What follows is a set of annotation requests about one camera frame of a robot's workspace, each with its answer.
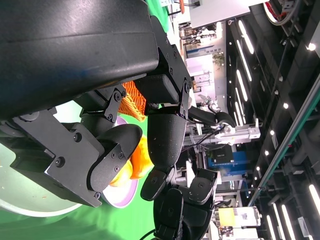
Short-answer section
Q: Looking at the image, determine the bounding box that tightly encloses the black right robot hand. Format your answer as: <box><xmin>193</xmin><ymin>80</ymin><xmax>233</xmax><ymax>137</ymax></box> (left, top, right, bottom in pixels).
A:
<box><xmin>139</xmin><ymin>167</ymin><xmax>218</xmax><ymax>240</ymax></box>

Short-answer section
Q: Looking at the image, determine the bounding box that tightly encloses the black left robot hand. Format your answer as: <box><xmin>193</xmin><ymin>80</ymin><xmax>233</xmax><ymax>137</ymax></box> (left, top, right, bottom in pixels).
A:
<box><xmin>0</xmin><ymin>0</ymin><xmax>193</xmax><ymax>208</ymax></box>

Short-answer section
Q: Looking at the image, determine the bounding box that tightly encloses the grey bowl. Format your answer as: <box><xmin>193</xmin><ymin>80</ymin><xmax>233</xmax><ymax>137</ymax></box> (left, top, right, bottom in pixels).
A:
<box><xmin>0</xmin><ymin>101</ymin><xmax>83</xmax><ymax>218</ymax></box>

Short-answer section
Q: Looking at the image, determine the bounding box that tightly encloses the lavender plate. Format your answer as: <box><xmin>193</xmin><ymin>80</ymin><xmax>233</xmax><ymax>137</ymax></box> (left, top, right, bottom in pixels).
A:
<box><xmin>101</xmin><ymin>116</ymin><xmax>140</xmax><ymax>209</ymax></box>

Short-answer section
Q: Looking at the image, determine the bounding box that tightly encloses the orange wicker basket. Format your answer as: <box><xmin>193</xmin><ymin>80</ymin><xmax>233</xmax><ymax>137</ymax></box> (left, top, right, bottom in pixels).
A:
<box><xmin>117</xmin><ymin>81</ymin><xmax>161</xmax><ymax>123</ymax></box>

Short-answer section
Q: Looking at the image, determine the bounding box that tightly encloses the blue equipment cabinet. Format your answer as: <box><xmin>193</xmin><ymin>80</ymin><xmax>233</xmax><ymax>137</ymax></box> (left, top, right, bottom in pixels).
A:
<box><xmin>207</xmin><ymin>149</ymin><xmax>247</xmax><ymax>176</ymax></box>

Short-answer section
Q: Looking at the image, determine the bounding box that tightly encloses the green tablecloth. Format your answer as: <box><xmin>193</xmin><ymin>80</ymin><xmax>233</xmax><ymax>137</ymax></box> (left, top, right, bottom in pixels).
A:
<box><xmin>0</xmin><ymin>0</ymin><xmax>176</xmax><ymax>240</ymax></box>

